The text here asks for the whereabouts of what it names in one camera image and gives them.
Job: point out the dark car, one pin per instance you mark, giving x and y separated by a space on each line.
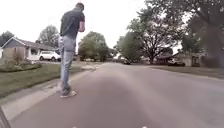
126 62

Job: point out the dense green tree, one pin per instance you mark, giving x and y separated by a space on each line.
130 48

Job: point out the round green tree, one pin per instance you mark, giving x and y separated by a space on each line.
92 45

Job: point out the grey asphalt road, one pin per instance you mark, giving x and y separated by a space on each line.
126 100

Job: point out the large dark-trunked tree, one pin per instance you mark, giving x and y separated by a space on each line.
152 50

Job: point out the person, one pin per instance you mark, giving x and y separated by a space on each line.
68 50

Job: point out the pale vehicle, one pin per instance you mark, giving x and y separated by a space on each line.
175 62

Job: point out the white car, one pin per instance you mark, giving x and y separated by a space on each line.
48 56

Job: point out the low dark-roofed house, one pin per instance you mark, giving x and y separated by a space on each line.
180 57

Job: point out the tall pale green tree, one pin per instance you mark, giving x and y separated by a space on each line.
48 35

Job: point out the shaded grass verge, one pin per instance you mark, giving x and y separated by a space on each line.
200 71

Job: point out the low garden bushes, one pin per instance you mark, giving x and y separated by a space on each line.
20 65

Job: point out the green grass lawn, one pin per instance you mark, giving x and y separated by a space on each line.
20 80

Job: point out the pale concrete kerb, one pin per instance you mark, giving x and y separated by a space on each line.
23 103

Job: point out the brown brick house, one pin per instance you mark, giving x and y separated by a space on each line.
15 50

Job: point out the huge overhanging tree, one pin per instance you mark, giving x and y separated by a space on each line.
210 36

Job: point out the dark green tree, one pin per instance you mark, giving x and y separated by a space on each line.
5 37

